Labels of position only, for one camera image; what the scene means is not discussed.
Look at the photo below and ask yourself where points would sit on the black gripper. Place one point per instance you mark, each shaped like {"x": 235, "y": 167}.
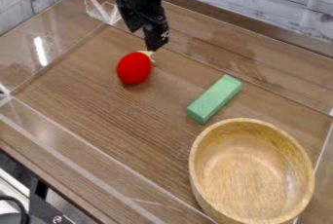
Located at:
{"x": 146, "y": 13}

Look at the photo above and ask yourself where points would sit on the green rectangular block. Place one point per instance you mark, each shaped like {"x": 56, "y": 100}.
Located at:
{"x": 211, "y": 100}

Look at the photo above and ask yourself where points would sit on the light wooden bowl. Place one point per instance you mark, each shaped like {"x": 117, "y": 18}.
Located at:
{"x": 250, "y": 173}

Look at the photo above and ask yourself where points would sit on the red plush strawberry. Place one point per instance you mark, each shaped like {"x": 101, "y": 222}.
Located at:
{"x": 134, "y": 67}

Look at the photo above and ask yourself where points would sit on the clear acrylic corner bracket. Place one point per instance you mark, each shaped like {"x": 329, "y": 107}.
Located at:
{"x": 105, "y": 12}

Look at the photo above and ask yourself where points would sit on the clear acrylic tray wall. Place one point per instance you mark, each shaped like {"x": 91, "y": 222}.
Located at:
{"x": 111, "y": 192}

